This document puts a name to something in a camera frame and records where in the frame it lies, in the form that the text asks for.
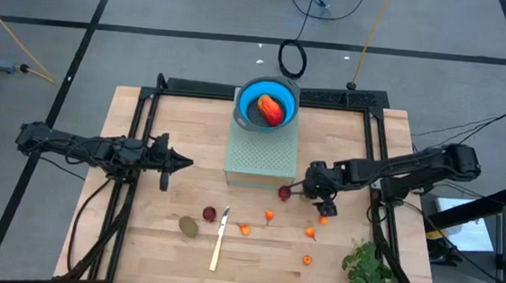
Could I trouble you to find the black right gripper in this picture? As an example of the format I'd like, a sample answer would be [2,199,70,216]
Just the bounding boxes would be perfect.
[288,159,348,219]

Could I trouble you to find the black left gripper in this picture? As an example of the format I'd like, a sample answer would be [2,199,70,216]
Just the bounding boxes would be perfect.
[143,131,198,196]

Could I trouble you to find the bright red pomegranate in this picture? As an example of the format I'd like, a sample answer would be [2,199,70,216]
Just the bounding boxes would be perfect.
[276,184,293,203]

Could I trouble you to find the dark red pomegranate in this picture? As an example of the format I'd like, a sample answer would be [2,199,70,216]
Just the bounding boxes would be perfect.
[201,205,218,224]

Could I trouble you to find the red orange mango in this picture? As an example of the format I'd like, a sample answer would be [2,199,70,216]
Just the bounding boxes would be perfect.
[255,93,287,129]

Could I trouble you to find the green perforated metal riser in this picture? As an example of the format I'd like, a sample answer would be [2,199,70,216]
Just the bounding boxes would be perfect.
[222,107,302,193]

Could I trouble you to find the blue collapsible bowl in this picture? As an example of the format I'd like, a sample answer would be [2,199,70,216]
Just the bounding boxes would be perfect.
[228,72,303,136]

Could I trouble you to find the green leafy plant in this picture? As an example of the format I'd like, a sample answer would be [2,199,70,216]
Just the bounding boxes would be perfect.
[340,238,403,283]

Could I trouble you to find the white floor panel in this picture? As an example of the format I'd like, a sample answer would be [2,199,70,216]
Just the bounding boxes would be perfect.
[432,196,501,256]

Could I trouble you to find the black diagonal beam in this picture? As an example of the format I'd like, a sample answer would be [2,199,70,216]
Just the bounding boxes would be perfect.
[422,176,506,234]

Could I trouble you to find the cream handled table knife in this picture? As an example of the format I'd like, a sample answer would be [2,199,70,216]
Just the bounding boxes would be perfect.
[208,205,232,273]

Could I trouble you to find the coiled black floor cable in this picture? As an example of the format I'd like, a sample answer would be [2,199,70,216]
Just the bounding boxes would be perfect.
[276,0,319,82]

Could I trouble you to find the yellow cable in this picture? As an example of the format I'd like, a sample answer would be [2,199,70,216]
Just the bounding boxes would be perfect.
[349,0,395,94]
[0,0,62,85]

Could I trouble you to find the thin black floor cable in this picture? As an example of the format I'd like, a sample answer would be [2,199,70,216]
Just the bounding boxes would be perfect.
[409,99,506,162]

